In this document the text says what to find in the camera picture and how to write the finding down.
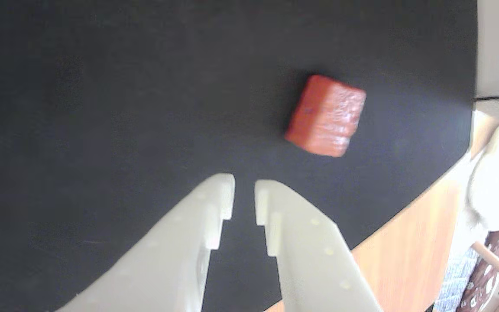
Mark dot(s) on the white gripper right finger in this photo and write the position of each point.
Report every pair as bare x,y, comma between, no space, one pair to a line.
314,268

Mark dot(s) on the brown square toy block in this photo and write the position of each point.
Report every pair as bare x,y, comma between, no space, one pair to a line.
325,117

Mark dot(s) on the black desk mat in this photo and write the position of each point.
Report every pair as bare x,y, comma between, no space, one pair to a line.
124,108

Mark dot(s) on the blue white fabric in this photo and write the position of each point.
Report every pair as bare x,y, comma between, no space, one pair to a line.
455,281

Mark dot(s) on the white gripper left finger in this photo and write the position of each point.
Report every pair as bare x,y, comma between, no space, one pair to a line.
176,255

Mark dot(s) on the brown patterned fabric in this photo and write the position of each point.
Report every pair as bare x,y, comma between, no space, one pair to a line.
485,277

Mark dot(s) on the wooden chair rod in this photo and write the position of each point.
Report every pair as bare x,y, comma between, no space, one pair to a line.
494,260

